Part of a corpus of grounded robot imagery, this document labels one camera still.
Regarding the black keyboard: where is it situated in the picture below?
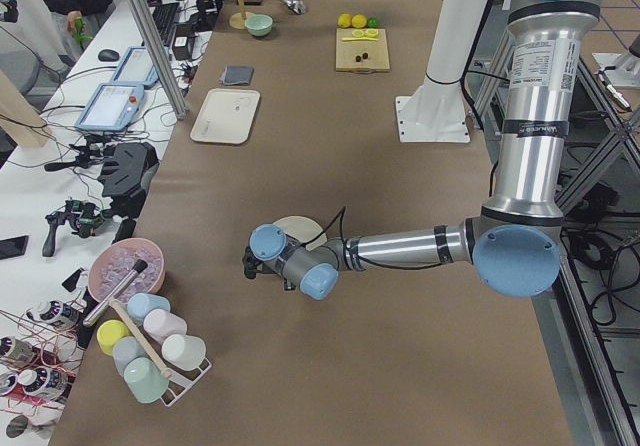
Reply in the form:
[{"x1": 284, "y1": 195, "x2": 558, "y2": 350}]
[{"x1": 152, "y1": 2, "x2": 180, "y2": 47}]

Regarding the cream rabbit tray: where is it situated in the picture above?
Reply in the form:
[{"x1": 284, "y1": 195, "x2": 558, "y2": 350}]
[{"x1": 190, "y1": 88, "x2": 260, "y2": 145}]

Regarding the metal muddler rod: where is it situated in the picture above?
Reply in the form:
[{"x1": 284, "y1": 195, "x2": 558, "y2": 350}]
[{"x1": 82, "y1": 259, "x2": 148, "y2": 327}]

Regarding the yellow lemon near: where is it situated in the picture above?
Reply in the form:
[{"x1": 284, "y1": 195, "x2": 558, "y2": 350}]
[{"x1": 351, "y1": 14, "x2": 368, "y2": 29}]

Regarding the mint green bowl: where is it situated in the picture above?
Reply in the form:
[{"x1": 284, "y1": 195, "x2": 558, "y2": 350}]
[{"x1": 244, "y1": 14, "x2": 274, "y2": 37}]

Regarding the yellow cup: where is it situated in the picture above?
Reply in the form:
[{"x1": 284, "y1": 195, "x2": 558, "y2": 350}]
[{"x1": 96, "y1": 319, "x2": 131, "y2": 356}]

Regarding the yellow plastic knife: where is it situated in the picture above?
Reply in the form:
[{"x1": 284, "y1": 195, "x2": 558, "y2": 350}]
[{"x1": 340, "y1": 36, "x2": 379, "y2": 42}]

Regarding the aluminium frame post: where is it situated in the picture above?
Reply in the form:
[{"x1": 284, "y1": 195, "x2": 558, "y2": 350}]
[{"x1": 127, "y1": 0, "x2": 187, "y2": 120}]

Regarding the beige round plate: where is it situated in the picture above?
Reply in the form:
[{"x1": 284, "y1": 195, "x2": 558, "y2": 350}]
[{"x1": 274, "y1": 215, "x2": 328, "y2": 251}]

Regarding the yellow lemon far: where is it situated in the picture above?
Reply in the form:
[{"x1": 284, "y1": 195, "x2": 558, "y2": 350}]
[{"x1": 337, "y1": 13, "x2": 352, "y2": 29}]

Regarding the light blue cup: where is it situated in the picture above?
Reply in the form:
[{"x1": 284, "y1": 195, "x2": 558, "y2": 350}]
[{"x1": 126, "y1": 293, "x2": 171, "y2": 325}]

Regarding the mint green cup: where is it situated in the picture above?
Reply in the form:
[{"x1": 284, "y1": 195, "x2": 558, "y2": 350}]
[{"x1": 123, "y1": 357, "x2": 169, "y2": 404}]

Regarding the metal ice scoop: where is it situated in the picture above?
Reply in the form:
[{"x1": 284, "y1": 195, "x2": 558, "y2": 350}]
[{"x1": 283, "y1": 0, "x2": 307, "y2": 15}]

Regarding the yellow lemon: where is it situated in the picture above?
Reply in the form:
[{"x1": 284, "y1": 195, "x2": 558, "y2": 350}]
[
  {"x1": 337, "y1": 13, "x2": 352, "y2": 29},
  {"x1": 351, "y1": 14, "x2": 368, "y2": 29}
]

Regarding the white cup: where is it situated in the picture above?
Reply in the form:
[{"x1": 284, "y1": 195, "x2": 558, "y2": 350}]
[{"x1": 161, "y1": 334, "x2": 206, "y2": 371}]

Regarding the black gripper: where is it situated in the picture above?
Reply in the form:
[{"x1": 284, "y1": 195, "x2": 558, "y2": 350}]
[{"x1": 242, "y1": 246, "x2": 270, "y2": 279}]

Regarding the pink bowl with ice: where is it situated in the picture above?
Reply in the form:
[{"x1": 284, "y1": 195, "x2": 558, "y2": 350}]
[{"x1": 88, "y1": 238, "x2": 165, "y2": 303}]

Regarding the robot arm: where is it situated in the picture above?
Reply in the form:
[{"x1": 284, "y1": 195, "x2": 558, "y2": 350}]
[{"x1": 243, "y1": 0, "x2": 602, "y2": 300}]

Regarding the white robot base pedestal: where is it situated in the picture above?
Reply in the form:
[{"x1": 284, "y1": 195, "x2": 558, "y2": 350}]
[{"x1": 396, "y1": 0, "x2": 491, "y2": 143}]

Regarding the grey cup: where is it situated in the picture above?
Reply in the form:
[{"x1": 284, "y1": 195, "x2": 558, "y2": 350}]
[{"x1": 112, "y1": 336, "x2": 147, "y2": 377}]

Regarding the blue teach pendant near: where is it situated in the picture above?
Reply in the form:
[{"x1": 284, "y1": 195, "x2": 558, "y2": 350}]
[{"x1": 75, "y1": 82, "x2": 145, "y2": 133}]

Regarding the bamboo cutting board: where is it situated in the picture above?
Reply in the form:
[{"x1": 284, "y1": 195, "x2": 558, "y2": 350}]
[{"x1": 335, "y1": 28, "x2": 391, "y2": 72}]

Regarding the blue teach pendant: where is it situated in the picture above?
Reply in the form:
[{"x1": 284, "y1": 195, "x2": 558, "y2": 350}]
[
  {"x1": 75, "y1": 82, "x2": 145, "y2": 133},
  {"x1": 111, "y1": 46, "x2": 159, "y2": 88}
]

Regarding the grey folded cloth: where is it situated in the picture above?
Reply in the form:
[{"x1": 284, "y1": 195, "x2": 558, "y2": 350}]
[{"x1": 219, "y1": 65, "x2": 254, "y2": 86}]

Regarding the white cup rack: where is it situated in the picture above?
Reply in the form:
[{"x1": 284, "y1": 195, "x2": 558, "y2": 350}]
[{"x1": 109, "y1": 299, "x2": 213, "y2": 408}]

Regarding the blue teach pendant far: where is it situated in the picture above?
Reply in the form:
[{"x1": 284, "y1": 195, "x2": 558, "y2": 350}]
[{"x1": 111, "y1": 46, "x2": 159, "y2": 88}]

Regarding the black computer mouse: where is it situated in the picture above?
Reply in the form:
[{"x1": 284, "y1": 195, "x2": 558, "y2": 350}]
[{"x1": 97, "y1": 49, "x2": 120, "y2": 62}]

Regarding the pink cup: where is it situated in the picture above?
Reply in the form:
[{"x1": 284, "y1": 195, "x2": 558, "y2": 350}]
[{"x1": 143, "y1": 308, "x2": 187, "y2": 344}]

